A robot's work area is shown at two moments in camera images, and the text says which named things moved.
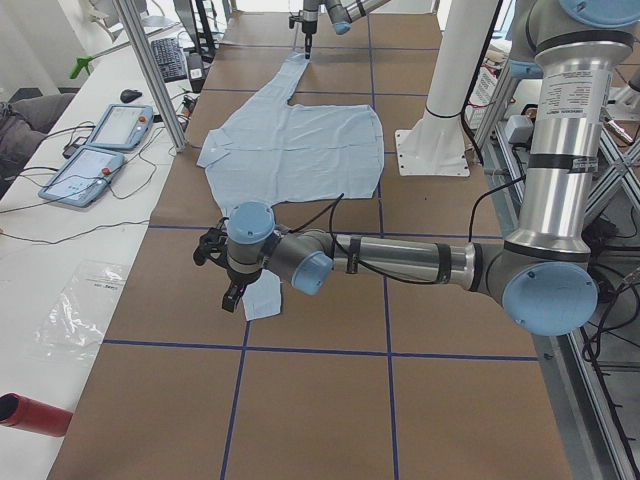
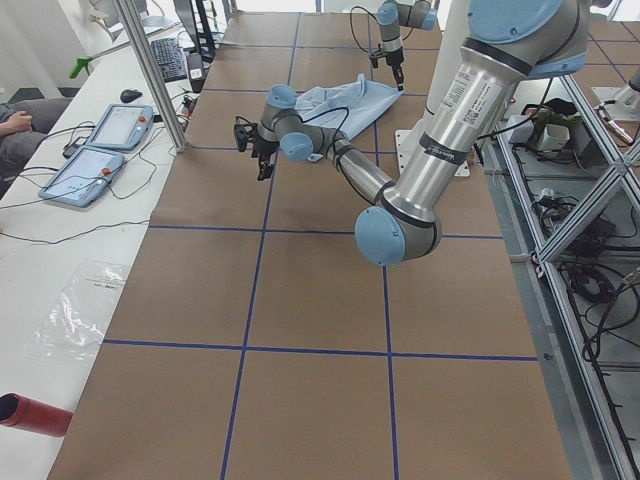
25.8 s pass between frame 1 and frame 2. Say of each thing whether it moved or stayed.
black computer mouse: stayed
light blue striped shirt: moved
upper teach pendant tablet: stayed
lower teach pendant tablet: stayed
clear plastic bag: stayed
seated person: stayed
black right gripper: moved
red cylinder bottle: stayed
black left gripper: moved
